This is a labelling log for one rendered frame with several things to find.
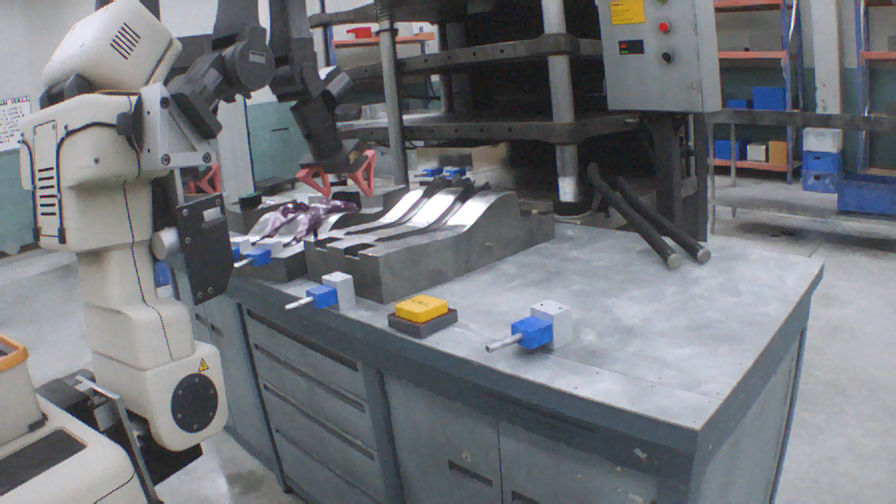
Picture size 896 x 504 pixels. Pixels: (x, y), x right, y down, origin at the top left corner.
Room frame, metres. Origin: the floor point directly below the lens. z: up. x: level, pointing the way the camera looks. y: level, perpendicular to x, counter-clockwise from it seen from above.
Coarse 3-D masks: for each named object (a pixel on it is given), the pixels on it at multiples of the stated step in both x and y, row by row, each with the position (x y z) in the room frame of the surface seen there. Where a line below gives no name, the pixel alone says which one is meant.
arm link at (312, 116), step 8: (320, 96) 0.99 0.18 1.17; (328, 96) 1.02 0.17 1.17; (296, 104) 0.98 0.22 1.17; (304, 104) 0.97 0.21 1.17; (312, 104) 0.97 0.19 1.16; (320, 104) 0.99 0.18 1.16; (328, 104) 1.03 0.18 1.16; (296, 112) 0.98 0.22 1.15; (304, 112) 0.97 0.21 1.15; (312, 112) 0.98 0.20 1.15; (320, 112) 0.99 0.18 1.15; (328, 112) 1.01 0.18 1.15; (296, 120) 0.99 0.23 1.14; (304, 120) 0.98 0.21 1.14; (312, 120) 0.98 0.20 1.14; (320, 120) 0.99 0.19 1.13; (328, 120) 1.00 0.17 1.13; (304, 128) 0.99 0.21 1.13; (312, 128) 0.99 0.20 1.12; (320, 128) 0.99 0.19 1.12
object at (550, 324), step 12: (540, 312) 0.78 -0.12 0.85; (552, 312) 0.77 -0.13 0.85; (564, 312) 0.77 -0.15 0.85; (516, 324) 0.77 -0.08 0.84; (528, 324) 0.77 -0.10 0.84; (540, 324) 0.76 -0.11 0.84; (552, 324) 0.76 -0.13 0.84; (564, 324) 0.77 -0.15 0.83; (516, 336) 0.75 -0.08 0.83; (528, 336) 0.74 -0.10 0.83; (540, 336) 0.75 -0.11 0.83; (552, 336) 0.76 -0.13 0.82; (564, 336) 0.77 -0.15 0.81; (492, 348) 0.73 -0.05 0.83; (528, 348) 0.75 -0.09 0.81; (552, 348) 0.76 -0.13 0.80
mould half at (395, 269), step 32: (416, 192) 1.39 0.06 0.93; (448, 192) 1.33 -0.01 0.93; (480, 192) 1.28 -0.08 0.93; (512, 192) 1.26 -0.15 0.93; (416, 224) 1.25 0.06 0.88; (448, 224) 1.20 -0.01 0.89; (480, 224) 1.19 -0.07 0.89; (512, 224) 1.25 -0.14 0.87; (544, 224) 1.33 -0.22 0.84; (320, 256) 1.16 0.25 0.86; (384, 256) 1.02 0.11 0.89; (416, 256) 1.07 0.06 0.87; (448, 256) 1.12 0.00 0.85; (480, 256) 1.18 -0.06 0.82; (384, 288) 1.02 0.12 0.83; (416, 288) 1.07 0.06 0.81
